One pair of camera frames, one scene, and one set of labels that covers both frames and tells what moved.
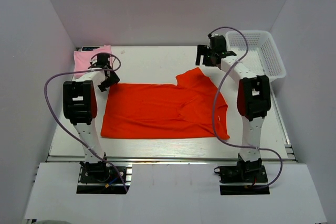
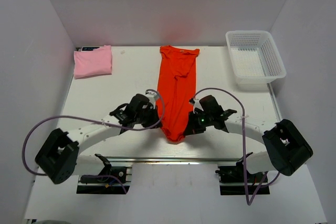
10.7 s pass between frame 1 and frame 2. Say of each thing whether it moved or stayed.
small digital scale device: stayed
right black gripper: moved
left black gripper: moved
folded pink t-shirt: stayed
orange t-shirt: moved
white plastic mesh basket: stayed
